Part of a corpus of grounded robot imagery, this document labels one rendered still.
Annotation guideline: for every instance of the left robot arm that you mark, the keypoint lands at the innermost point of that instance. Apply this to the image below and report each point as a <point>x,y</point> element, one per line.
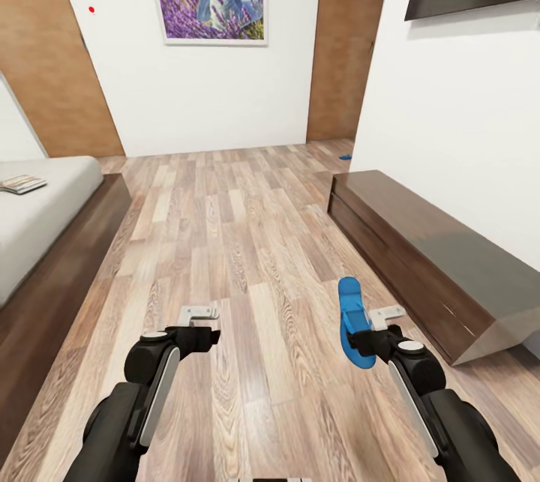
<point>121,427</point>

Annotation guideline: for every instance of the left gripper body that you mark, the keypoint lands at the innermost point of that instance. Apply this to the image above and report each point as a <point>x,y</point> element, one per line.
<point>198,338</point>

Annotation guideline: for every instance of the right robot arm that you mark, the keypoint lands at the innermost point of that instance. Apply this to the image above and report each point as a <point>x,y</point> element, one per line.
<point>454,431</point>

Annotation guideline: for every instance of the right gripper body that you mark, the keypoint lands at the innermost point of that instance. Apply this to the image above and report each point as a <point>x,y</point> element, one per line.
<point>368,342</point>

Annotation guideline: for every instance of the sandal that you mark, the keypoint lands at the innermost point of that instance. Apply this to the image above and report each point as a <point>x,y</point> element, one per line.
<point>352,319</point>

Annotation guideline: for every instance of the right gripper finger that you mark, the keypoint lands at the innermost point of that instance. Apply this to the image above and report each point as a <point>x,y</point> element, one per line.
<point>352,340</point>

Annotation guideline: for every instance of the bed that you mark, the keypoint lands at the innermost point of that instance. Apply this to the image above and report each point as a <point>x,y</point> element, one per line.
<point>53,241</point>

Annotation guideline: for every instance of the bench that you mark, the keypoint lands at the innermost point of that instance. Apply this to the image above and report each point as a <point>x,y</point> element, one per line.
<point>468,296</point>

